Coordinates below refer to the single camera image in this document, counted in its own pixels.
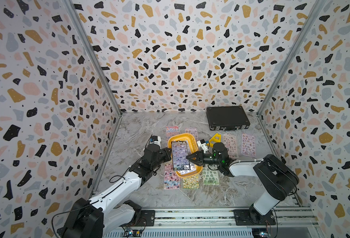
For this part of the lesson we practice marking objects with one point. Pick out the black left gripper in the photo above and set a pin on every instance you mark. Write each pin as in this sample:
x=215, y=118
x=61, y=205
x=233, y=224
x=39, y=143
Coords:
x=166, y=155

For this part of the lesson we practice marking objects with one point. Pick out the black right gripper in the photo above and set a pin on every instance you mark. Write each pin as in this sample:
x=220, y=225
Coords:
x=199, y=158

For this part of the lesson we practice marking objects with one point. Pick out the green frog sticker sheet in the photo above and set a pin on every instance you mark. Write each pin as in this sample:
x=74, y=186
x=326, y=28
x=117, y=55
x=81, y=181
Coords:
x=210, y=175

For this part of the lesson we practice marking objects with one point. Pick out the green animal sticker sheet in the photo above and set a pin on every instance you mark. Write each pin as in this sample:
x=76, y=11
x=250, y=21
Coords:
x=191, y=182

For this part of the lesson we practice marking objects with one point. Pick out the pink yellow cat sticker sheet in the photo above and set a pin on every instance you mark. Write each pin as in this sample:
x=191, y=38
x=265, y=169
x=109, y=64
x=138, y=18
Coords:
x=171, y=179

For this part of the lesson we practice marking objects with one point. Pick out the red blue cat sticker sheet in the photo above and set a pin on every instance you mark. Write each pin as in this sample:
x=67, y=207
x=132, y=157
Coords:
x=172, y=131

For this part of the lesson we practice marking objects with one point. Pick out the pink bear sticker sheet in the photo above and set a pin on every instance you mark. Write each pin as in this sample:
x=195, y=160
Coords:
x=230, y=142

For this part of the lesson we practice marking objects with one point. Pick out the lilac character sticker sheet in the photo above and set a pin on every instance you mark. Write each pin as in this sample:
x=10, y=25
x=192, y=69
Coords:
x=248, y=145

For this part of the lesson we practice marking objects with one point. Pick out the purple bonbon sticker sheet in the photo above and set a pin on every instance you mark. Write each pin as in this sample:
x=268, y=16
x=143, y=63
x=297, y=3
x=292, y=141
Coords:
x=179, y=153

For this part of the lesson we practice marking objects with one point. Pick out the purple 3D sticker sheet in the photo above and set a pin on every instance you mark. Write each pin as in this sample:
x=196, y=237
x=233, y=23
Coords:
x=193, y=132

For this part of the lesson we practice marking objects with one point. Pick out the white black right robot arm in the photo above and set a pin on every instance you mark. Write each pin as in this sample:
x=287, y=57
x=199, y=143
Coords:
x=278, y=180

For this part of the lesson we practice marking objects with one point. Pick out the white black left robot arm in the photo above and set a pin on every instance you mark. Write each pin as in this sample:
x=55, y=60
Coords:
x=104, y=212

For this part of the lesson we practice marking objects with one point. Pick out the yellow triangular plastic block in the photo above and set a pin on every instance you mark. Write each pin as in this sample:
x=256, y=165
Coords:
x=215, y=139

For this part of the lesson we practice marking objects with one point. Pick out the black hard case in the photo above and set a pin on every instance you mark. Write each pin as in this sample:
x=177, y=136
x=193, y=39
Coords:
x=230, y=118

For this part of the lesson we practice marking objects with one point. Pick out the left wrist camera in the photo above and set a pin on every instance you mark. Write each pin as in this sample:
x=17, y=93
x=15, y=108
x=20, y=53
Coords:
x=155, y=140

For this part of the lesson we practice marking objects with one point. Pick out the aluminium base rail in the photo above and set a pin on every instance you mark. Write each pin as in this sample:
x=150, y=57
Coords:
x=229, y=222

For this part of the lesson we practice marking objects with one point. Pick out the right aluminium corner post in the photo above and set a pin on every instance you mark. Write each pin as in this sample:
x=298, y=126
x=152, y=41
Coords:
x=317, y=7

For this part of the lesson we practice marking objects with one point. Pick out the aluminium corner post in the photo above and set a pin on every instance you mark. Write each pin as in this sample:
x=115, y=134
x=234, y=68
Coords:
x=90, y=52
x=317, y=7

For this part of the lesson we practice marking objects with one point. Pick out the left aluminium corner post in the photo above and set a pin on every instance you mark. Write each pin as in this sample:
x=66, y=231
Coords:
x=90, y=52

